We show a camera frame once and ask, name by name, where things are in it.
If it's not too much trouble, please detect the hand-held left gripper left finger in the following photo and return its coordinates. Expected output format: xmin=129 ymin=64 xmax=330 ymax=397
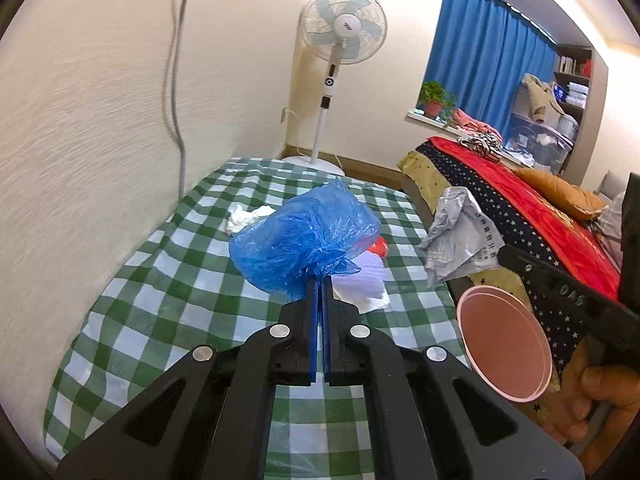
xmin=57 ymin=277 xmax=319 ymax=480

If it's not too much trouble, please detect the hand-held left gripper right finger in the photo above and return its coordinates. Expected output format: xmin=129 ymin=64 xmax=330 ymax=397
xmin=322 ymin=277 xmax=586 ymax=480

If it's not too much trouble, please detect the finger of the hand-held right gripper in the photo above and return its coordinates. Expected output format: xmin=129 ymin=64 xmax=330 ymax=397
xmin=494 ymin=243 xmax=539 ymax=284

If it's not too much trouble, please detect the printed paper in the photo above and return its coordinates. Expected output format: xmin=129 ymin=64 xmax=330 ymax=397
xmin=418 ymin=186 xmax=506 ymax=289

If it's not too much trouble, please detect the pink plastic bucket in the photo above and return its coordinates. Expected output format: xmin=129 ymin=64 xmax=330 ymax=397
xmin=456 ymin=284 xmax=554 ymax=404

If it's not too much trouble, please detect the blue plastic bag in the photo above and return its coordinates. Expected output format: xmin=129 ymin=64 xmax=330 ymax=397
xmin=228 ymin=178 xmax=382 ymax=297

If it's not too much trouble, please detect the person's right hand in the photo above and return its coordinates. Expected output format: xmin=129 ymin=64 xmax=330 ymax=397
xmin=542 ymin=347 xmax=640 ymax=453

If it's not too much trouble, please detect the red floral blanket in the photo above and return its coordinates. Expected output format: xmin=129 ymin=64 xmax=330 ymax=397
xmin=428 ymin=135 xmax=624 ymax=302

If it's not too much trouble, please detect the dark star-printed bedsheet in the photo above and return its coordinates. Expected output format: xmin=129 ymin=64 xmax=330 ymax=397
xmin=398 ymin=140 xmax=623 ymax=413

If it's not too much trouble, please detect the white paper napkin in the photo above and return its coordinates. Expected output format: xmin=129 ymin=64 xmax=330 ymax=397
xmin=332 ymin=249 xmax=391 ymax=314

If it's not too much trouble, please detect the orange pillow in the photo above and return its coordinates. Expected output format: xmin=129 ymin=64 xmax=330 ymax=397
xmin=512 ymin=166 xmax=609 ymax=220

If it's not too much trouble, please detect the grey plaid pillow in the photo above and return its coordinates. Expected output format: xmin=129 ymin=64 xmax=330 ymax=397
xmin=594 ymin=204 xmax=627 ymax=262

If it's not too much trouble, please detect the clear plastic storage box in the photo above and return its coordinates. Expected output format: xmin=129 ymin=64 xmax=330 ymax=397
xmin=504 ymin=112 xmax=577 ymax=172

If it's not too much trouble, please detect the black white striped cloth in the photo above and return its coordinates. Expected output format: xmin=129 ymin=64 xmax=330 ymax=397
xmin=462 ymin=129 xmax=504 ymax=162

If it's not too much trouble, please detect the white crumpled tissue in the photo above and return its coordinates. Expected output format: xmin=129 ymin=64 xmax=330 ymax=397
xmin=223 ymin=203 xmax=277 ymax=235

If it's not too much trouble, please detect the green checked tablecloth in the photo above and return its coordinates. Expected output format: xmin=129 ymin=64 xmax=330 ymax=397
xmin=42 ymin=156 xmax=474 ymax=480

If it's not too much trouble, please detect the pink folded cloth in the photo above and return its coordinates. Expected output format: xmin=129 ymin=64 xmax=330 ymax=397
xmin=451 ymin=108 xmax=494 ymax=134

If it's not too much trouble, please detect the beige coat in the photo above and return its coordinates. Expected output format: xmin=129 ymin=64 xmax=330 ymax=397
xmin=519 ymin=73 xmax=564 ymax=123

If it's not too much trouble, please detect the white window sill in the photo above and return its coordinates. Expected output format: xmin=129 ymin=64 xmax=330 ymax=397
xmin=405 ymin=109 xmax=501 ymax=142

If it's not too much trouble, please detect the potted green plant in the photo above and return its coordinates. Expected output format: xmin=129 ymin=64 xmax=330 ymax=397
xmin=418 ymin=80 xmax=459 ymax=124

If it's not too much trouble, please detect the blue curtain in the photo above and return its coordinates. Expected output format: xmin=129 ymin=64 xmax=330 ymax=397
xmin=424 ymin=0 xmax=559 ymax=142

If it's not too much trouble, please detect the white standing fan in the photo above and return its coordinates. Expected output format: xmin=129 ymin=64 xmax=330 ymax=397
xmin=280 ymin=0 xmax=389 ymax=177

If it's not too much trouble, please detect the wall shelf with items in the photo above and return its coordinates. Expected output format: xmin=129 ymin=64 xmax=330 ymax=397
xmin=552 ymin=44 xmax=594 ymax=122

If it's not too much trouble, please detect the grey power cable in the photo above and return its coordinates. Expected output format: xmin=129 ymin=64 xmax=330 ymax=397
xmin=162 ymin=0 xmax=202 ymax=202

